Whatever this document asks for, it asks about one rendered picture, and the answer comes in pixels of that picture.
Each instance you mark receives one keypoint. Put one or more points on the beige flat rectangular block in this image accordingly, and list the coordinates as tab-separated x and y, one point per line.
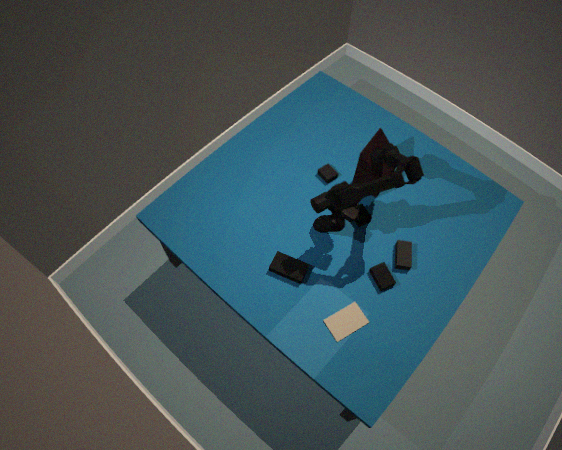
346	321

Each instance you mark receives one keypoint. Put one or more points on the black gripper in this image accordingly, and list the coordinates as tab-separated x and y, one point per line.
329	223

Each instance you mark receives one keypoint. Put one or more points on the dark grey switch panel with green rocker switches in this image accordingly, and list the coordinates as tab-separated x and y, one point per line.
338	228

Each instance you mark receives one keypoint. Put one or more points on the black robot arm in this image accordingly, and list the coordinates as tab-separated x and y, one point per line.
350	194

